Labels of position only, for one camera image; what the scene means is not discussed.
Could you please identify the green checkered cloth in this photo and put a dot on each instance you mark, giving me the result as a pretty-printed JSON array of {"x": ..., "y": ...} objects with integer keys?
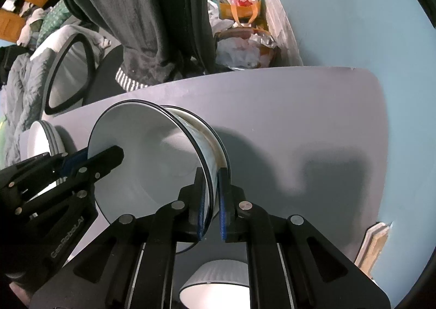
[{"x": 53, "y": 21}]

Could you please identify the black mesh office chair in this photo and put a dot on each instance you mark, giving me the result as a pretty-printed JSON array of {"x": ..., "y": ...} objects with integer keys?
[{"x": 90, "y": 81}]

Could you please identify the white ribbed bowl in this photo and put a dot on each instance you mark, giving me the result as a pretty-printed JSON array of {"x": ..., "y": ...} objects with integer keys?
[{"x": 217, "y": 284}]

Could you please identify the trash bin with plastic bags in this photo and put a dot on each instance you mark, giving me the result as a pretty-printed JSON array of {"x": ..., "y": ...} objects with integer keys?
[{"x": 245, "y": 48}]

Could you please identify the white shallow bowl black rim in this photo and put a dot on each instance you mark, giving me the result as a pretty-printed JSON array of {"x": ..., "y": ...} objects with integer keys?
[{"x": 163, "y": 148}]

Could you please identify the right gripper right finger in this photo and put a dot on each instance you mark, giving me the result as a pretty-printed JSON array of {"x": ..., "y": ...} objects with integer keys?
[{"x": 290, "y": 263}]

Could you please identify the grey quilted comforter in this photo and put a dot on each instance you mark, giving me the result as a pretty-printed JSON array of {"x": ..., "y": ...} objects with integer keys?
[{"x": 22, "y": 100}]

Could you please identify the large white plate stack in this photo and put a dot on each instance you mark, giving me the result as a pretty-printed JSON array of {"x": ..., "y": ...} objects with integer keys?
[{"x": 41, "y": 137}]

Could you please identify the dark grey towel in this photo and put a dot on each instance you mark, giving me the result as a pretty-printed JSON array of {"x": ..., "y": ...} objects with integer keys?
[{"x": 163, "y": 40}]

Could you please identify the person's left hand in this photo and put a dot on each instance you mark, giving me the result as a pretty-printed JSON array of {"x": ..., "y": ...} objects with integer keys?
[{"x": 22, "y": 294}]

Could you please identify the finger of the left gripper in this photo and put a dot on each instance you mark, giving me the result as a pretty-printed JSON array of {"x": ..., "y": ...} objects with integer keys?
[
  {"x": 42, "y": 170},
  {"x": 84, "y": 171}
]

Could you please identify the orange tote bag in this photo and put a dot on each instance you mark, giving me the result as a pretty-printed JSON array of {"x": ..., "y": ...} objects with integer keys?
[{"x": 243, "y": 12}]

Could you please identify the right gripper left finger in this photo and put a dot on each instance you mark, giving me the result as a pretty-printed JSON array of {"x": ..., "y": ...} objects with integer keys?
[{"x": 131, "y": 263}]

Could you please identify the wooden frame by wall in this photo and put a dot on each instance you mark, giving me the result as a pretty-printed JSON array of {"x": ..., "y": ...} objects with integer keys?
[{"x": 372, "y": 245}]

